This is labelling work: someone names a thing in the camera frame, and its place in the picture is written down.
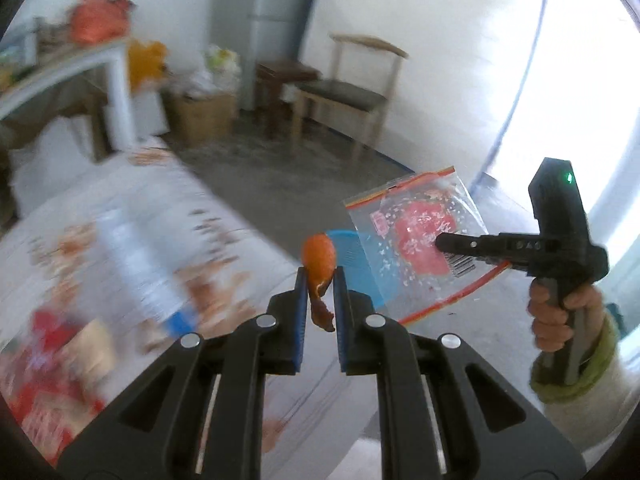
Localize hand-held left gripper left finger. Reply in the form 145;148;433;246
57;266;309;480

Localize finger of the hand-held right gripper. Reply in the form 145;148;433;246
434;232;505;264

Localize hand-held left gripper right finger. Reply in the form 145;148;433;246
332;266;587;480

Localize clear zip bag red stripe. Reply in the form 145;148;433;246
345;165;511;326

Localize orange peel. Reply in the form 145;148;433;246
301;232;337;333

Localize blue plastic bin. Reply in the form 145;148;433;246
325;229;387;310

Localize blue white toothpaste box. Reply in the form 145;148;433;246
95;205;198;341

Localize person's right hand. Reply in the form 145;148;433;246
529;280;607;356

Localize floral tablecloth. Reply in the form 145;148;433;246
0;142;381;466

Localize wooden chair dark seat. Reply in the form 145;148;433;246
290;34;408;161

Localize cardboard box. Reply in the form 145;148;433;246
167;92;238;148

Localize dark wooden stool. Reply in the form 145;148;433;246
255;59;321;136

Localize red snack packet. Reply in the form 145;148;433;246
5;310;108;456

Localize white plastic bags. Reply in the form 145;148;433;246
192;45;243;98

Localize grey refrigerator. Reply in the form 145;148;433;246
239;0;326;111

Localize white desk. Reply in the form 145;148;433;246
0;37;138;161

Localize yellow plush toy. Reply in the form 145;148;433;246
127;40;171;92

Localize red plastic bag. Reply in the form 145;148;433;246
67;0;137;46

